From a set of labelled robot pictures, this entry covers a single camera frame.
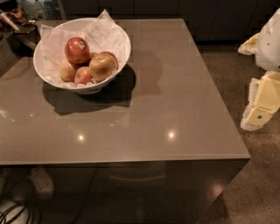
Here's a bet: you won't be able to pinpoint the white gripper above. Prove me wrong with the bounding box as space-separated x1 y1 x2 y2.
238 8 280 131

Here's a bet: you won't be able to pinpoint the yellow-red front apple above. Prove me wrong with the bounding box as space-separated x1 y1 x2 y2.
89 54 117 82

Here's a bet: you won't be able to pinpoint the red apple at right rear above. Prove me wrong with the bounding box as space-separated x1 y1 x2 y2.
100 51 119 69

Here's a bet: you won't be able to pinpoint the small red front apple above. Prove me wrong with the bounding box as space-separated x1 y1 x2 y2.
74 66 92 85

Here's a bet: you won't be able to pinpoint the red apple with sticker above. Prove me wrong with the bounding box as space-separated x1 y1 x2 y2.
65 37 90 65

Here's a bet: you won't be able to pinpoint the yellow apple at left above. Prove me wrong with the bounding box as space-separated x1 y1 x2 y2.
59 59 79 82

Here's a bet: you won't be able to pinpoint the white crumpled paper liner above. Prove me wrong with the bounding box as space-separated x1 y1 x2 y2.
33 10 131 95

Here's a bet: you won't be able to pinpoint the white shoe under table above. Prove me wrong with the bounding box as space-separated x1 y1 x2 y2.
29 166 54 199

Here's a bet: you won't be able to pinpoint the dark bag with strap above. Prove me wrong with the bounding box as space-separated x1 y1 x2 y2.
0 3 40 54

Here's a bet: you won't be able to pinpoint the black cables on floor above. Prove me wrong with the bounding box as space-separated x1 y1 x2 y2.
0 200 42 224

